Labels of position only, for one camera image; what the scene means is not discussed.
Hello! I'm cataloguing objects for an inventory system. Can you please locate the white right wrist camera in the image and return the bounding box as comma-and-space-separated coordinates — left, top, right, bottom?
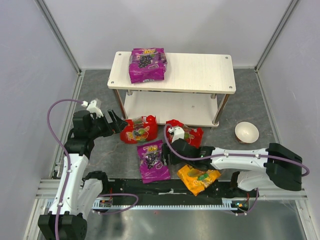
168, 126, 185, 143

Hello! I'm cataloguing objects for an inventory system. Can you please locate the aluminium corner frame left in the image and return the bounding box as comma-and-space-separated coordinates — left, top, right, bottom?
34, 0, 83, 76

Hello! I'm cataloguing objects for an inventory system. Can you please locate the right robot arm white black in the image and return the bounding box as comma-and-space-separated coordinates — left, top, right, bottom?
161, 139, 303, 192

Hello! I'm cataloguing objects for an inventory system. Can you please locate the aluminium corner frame right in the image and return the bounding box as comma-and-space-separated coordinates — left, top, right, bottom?
254, 0, 301, 73

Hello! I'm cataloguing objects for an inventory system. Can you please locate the white two-tier wooden shelf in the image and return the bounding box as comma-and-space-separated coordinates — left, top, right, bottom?
107, 51, 236, 127

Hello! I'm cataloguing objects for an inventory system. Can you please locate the red candy bag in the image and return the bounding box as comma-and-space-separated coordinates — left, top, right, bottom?
120, 115, 158, 144
166, 119, 204, 148

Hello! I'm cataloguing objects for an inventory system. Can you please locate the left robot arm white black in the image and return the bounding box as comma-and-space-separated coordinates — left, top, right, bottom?
38, 108, 128, 240

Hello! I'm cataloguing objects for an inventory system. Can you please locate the red candy bag right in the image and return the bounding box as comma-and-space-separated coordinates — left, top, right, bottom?
166, 119, 204, 148

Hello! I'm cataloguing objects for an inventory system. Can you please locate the white slotted cable duct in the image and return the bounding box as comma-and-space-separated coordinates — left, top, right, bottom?
92, 198, 245, 211

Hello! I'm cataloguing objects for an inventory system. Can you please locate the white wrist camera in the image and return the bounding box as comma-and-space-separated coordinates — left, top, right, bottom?
81, 98, 104, 118
168, 126, 185, 143

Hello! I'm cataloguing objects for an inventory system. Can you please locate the purple candy bag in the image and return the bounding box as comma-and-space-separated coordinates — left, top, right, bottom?
137, 140, 171, 184
128, 47, 168, 84

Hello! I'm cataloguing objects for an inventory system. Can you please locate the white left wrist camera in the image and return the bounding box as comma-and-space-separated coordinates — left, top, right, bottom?
81, 98, 104, 118

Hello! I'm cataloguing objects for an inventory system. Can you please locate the aluminium corner frame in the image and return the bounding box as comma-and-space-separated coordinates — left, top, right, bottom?
34, 0, 83, 76
254, 0, 301, 73

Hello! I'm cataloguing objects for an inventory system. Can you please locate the red candy bag left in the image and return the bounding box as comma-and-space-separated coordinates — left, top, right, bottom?
120, 115, 158, 144

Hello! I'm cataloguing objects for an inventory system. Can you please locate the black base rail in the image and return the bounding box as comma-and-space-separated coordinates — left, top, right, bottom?
82, 170, 260, 201

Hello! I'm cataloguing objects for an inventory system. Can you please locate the white ceramic bowl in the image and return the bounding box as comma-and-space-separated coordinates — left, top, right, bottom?
234, 121, 260, 144

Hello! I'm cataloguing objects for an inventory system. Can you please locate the orange candy bag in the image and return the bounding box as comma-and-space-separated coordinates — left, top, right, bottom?
177, 165, 221, 196

